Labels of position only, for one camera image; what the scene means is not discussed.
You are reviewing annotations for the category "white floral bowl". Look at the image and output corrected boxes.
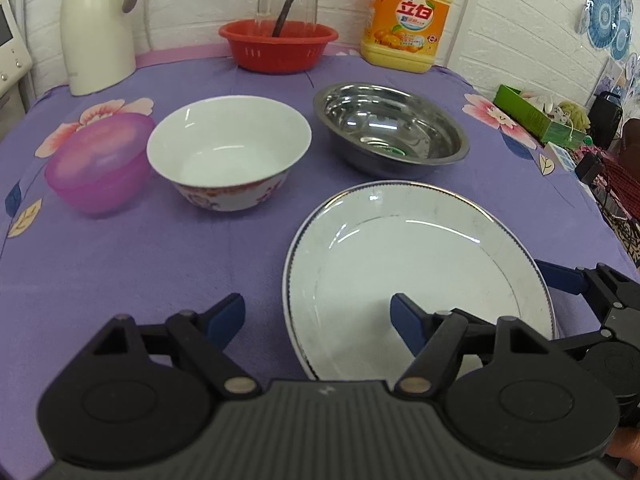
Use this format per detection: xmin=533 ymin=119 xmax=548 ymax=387
xmin=146 ymin=99 xmax=312 ymax=213

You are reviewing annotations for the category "stainless steel bowl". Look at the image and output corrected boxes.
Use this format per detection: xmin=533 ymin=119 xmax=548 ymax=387
xmin=313 ymin=81 xmax=471 ymax=178

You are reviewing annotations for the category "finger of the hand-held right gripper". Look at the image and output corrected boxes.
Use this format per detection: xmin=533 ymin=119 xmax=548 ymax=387
xmin=534 ymin=259 xmax=640 ymax=341
xmin=550 ymin=327 xmax=618 ymax=361

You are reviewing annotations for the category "small blue paper fan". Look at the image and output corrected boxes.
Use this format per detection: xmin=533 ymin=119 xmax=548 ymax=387
xmin=611 ymin=15 xmax=634 ymax=61

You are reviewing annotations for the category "green cardboard box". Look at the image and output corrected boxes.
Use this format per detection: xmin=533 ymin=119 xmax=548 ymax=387
xmin=494 ymin=85 xmax=588 ymax=150

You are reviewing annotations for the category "red plastic basket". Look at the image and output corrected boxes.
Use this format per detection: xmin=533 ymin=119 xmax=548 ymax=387
xmin=218 ymin=20 xmax=339 ymax=75

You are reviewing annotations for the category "white thermos jug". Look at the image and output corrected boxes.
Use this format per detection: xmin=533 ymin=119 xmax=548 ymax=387
xmin=60 ymin=0 xmax=143 ymax=97

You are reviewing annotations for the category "white power strip with plug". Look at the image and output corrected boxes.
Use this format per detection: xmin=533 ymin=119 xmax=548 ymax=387
xmin=542 ymin=142 xmax=583 ymax=174

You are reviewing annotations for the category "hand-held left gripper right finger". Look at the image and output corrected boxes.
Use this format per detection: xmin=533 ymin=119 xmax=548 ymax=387
xmin=390 ymin=292 xmax=551 ymax=397

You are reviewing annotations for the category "person's right hand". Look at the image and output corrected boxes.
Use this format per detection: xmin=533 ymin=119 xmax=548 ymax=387
xmin=606 ymin=427 xmax=640 ymax=478

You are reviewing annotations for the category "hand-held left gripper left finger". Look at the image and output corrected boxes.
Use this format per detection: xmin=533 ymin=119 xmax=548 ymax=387
xmin=92 ymin=294 xmax=262 ymax=402

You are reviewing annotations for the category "white plate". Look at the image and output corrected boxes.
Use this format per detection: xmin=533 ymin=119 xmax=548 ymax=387
xmin=281 ymin=180 xmax=557 ymax=382

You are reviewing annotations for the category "purple plastic bowl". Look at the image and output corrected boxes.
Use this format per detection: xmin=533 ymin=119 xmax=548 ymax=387
xmin=44 ymin=112 xmax=157 ymax=217

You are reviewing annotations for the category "wall poster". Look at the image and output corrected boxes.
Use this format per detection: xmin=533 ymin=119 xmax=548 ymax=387
xmin=595 ymin=52 xmax=640 ymax=102

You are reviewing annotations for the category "yellow bath sponge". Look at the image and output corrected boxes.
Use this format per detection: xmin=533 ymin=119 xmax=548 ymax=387
xmin=557 ymin=101 xmax=592 ymax=132

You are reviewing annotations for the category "black box device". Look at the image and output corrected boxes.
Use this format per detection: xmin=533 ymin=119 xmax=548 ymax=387
xmin=587 ymin=91 xmax=624 ymax=150

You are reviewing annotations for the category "white appliance with screen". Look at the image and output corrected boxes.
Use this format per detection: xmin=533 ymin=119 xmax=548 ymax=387
xmin=0 ymin=0 xmax=33 ymax=96

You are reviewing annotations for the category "white wall cable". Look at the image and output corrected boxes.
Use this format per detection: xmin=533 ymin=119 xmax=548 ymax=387
xmin=444 ymin=0 xmax=482 ymax=67

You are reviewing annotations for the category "red patterned cloth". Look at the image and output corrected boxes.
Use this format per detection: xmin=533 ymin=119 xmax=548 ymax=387
xmin=595 ymin=150 xmax=640 ymax=263

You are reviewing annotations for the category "yellow detergent bottle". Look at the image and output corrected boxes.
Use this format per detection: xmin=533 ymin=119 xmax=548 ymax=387
xmin=361 ymin=0 xmax=473 ymax=73

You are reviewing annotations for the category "purple floral tablecloth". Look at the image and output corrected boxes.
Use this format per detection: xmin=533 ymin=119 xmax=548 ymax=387
xmin=0 ymin=42 xmax=640 ymax=480

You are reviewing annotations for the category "large blue paper fan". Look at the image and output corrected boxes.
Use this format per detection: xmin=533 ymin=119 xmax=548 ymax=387
xmin=584 ymin=0 xmax=624 ymax=49

